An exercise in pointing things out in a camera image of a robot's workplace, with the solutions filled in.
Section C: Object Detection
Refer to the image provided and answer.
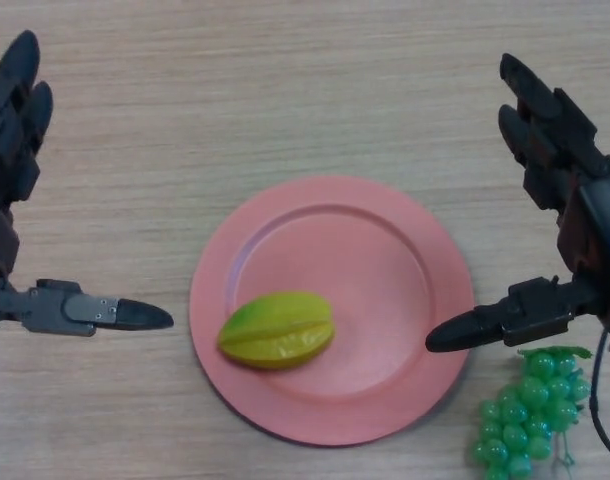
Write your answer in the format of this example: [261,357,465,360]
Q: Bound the pink round plate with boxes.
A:
[188,174,475,446]

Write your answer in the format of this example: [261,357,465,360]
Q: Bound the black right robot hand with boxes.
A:
[424,53,610,355]

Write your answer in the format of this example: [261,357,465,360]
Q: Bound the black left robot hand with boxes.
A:
[0,29,175,346]

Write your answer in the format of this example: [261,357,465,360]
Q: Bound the green grape bunch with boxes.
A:
[470,347,594,480]

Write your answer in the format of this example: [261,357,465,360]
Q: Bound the yellow starfruit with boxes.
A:
[215,291,335,372]

